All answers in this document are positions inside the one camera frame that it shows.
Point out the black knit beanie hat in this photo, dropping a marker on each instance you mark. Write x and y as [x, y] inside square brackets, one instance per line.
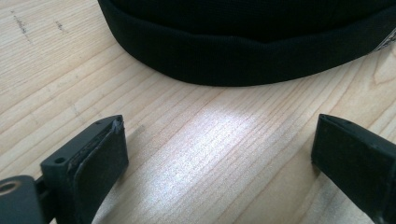
[249, 40]

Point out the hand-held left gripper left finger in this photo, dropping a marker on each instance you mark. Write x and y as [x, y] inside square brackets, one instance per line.
[93, 165]

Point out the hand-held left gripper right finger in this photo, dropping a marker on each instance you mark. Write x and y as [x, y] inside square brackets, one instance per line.
[351, 161]

